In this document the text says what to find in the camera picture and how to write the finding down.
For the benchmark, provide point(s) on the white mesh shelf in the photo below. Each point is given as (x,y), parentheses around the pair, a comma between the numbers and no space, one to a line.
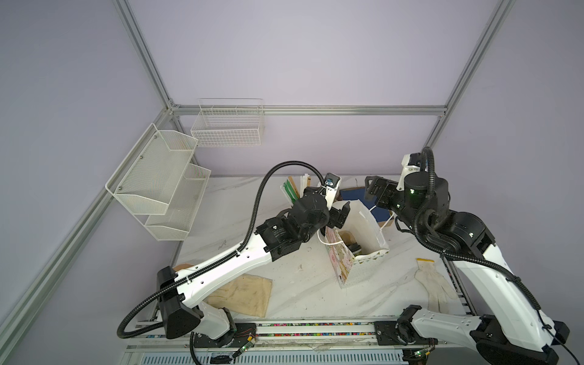
(146,181)
(178,221)

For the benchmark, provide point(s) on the upper white mesh shelf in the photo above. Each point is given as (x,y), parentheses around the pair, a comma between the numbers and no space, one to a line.
(146,181)

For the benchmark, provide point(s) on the lower white mesh shelf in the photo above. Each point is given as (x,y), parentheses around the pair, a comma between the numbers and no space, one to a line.
(178,221)

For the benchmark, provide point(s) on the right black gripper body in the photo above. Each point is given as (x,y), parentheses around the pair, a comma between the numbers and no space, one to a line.
(388,198)

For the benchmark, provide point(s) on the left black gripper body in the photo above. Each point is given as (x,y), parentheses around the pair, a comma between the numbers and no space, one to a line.
(303,237)

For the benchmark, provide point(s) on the brown bowl with greens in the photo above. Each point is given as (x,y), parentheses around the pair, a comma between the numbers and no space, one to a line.
(183,266)

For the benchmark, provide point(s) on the white paper gift bag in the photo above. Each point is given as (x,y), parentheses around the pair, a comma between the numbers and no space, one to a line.
(351,270)

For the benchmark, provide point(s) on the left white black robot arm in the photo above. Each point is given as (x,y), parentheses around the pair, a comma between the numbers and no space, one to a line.
(178,306)

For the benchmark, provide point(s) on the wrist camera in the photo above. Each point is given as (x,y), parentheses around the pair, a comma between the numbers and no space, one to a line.
(410,164)
(331,186)

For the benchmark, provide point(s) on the single brown pulp cup carrier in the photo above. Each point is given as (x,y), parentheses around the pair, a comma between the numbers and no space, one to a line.
(348,238)

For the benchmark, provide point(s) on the bundle of wrapped straws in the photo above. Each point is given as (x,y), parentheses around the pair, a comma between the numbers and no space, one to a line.
(293,188)

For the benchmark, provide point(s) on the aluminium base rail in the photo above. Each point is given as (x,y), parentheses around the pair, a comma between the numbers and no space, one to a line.
(315,335)

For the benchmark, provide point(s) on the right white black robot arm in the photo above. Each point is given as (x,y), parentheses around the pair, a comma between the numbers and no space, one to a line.
(516,331)

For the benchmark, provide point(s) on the white wire basket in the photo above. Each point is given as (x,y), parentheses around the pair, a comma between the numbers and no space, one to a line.
(229,122)

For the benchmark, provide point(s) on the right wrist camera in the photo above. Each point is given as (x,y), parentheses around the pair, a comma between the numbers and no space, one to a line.
(410,164)

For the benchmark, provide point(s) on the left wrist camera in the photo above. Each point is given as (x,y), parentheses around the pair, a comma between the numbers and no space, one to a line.
(331,186)

